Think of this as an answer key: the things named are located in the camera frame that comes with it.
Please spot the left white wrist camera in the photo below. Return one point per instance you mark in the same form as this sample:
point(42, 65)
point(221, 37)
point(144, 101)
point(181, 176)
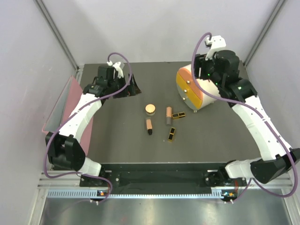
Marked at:
point(118, 67)

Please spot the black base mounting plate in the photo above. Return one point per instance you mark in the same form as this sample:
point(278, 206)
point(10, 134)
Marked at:
point(209, 170)

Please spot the round copper lid jar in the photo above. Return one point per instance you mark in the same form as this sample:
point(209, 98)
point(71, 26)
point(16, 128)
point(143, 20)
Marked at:
point(150, 109)

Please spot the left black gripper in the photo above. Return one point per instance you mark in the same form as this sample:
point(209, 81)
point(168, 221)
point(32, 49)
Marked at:
point(132, 90)

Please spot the peach bottle black cap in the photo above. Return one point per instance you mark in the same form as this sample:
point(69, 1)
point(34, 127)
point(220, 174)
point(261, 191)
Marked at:
point(149, 126)

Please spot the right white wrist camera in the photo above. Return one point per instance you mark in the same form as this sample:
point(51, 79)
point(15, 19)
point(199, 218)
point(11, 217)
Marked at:
point(215, 44)

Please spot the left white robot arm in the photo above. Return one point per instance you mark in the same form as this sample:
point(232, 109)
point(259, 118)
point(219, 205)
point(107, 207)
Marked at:
point(63, 145)

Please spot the yellow drawer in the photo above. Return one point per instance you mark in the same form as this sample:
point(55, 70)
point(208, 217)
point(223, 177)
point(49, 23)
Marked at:
point(186, 93)

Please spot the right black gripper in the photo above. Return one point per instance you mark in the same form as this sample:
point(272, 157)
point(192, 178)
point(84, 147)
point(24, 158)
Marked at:
point(199, 62)

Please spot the pink binder box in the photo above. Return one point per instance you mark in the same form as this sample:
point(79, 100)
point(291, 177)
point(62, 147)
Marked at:
point(66, 103)

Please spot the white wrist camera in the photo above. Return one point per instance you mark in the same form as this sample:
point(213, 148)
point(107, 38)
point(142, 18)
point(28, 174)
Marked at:
point(215, 44)
point(118, 67)

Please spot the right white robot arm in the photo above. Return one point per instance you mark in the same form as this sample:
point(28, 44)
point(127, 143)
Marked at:
point(277, 156)

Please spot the black gold lipstick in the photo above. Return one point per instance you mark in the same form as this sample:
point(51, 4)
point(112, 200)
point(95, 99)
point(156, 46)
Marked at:
point(171, 134)
point(178, 115)

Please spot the aluminium frame rail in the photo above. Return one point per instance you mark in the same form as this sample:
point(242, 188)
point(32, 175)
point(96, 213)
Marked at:
point(134, 179)

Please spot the orange drawer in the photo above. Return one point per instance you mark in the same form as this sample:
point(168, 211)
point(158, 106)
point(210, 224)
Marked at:
point(186, 74)

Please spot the peach tube grey cap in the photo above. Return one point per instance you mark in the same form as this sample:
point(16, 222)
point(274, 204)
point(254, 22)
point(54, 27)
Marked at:
point(168, 115)

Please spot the white slotted cable duct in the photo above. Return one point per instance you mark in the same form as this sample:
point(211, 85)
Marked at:
point(100, 194)

